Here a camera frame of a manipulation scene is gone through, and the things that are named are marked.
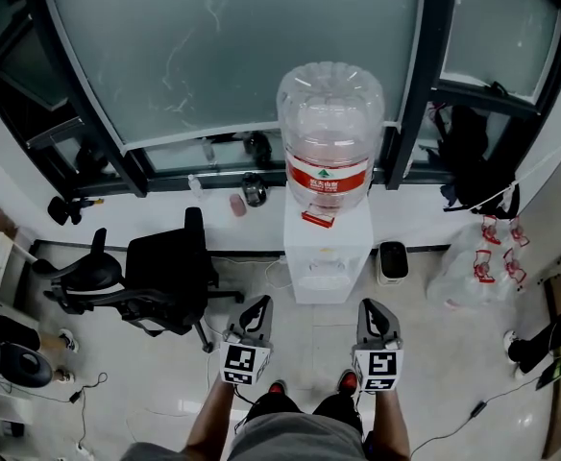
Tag white water dispenser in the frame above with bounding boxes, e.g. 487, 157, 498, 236
282, 192, 376, 305

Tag person's right red black shoe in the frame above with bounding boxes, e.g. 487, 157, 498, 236
336, 369, 359, 396

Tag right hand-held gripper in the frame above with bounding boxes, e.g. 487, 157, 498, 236
351, 298, 405, 393

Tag person's black shorts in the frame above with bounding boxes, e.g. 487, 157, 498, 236
245, 390, 364, 434

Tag person's left forearm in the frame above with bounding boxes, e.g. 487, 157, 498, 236
183, 379, 237, 461

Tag empty clear water jug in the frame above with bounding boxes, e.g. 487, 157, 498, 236
494, 247, 531, 302
452, 214, 502, 254
505, 216, 532, 250
427, 247, 498, 311

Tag black handheld device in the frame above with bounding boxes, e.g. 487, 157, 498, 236
46, 194, 106, 227

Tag dark glass jar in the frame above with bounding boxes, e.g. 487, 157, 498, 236
240, 171, 268, 208

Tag black round seat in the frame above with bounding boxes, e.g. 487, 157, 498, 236
0, 342, 54, 389

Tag large clear water bottle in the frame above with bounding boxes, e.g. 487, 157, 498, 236
275, 61, 386, 213

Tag white trash bin black liner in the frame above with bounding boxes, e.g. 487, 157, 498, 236
376, 240, 410, 286

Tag dark open window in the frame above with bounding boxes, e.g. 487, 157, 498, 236
0, 0, 148, 199

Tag black cable with adapter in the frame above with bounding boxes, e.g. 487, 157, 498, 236
409, 376, 542, 456
1, 371, 110, 450

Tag black backpack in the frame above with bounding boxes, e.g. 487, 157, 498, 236
434, 103, 522, 221

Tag large frosted glass window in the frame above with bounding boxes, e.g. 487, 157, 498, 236
41, 0, 428, 152

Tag black robot machine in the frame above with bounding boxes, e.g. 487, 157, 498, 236
0, 300, 41, 378

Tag person's right forearm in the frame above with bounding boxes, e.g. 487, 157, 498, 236
370, 389, 412, 461

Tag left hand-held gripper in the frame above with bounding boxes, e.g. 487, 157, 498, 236
218, 294, 275, 387

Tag black mesh office chair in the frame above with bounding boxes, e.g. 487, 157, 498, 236
30, 206, 247, 354

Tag white shelf unit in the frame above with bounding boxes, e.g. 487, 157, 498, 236
0, 376, 35, 461

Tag white drip tray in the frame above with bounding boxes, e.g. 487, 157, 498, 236
298, 271, 353, 291

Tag thin white power cable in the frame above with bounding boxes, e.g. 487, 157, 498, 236
212, 255, 295, 291

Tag narrow frosted glass window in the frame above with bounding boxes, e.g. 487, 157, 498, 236
439, 0, 561, 106

